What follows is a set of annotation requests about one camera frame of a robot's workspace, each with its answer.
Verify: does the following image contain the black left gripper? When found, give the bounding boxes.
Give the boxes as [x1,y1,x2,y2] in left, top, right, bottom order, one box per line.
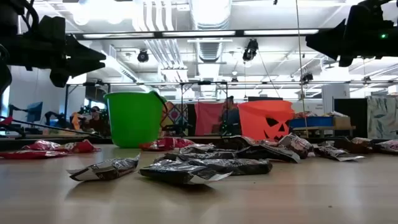
[11,16,106,88]

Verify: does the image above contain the silver ventilation duct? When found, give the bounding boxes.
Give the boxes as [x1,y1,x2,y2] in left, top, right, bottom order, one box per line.
[189,0,233,63]

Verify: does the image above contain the patterned hanging cloth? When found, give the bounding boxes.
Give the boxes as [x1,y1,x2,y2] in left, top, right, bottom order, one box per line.
[161,101,189,128]

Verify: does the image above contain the person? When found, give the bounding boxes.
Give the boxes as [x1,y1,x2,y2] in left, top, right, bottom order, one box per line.
[221,95,242,135]
[83,105,108,134]

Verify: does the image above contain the red Skittles pack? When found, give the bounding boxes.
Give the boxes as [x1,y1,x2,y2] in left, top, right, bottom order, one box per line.
[139,138,177,152]
[0,150,68,161]
[63,139,101,154]
[172,137,196,149]
[21,139,73,153]

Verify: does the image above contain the red hanging cloth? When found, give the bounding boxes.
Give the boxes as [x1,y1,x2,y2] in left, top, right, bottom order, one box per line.
[194,102,224,136]

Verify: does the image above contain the green plastic bucket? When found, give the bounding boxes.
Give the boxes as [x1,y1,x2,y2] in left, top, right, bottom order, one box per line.
[104,90,167,149]

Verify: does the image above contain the black room panel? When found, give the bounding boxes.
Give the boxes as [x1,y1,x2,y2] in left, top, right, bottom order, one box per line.
[333,98,369,138]

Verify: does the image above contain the white cabinet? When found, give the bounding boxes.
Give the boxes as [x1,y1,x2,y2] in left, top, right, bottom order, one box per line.
[322,83,351,114]

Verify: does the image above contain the brown cardboard box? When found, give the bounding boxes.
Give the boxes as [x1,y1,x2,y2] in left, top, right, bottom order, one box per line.
[332,115,351,128]

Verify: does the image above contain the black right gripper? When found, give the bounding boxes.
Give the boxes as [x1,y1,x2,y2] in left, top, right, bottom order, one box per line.
[306,0,379,68]

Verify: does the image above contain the black overhead light bar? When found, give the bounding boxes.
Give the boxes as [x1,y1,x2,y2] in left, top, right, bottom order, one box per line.
[73,28,345,40]

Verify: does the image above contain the orange pumpkin bucket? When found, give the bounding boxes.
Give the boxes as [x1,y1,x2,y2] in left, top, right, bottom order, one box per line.
[238,100,295,141]

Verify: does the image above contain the blue plastic bin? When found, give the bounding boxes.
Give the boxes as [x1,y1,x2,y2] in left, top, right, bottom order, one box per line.
[289,116,334,128]

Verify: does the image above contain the dark computer monitor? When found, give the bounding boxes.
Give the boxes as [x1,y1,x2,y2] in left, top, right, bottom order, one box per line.
[26,101,44,123]

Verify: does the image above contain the leaf patterned curtain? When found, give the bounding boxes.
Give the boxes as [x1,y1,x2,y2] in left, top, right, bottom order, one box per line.
[366,95,398,140]

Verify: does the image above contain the dark Hershey's bar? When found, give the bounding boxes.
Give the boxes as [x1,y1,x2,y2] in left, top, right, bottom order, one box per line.
[139,159,233,185]
[313,143,366,162]
[235,144,302,164]
[179,143,218,155]
[154,151,238,163]
[67,154,141,182]
[188,157,274,176]

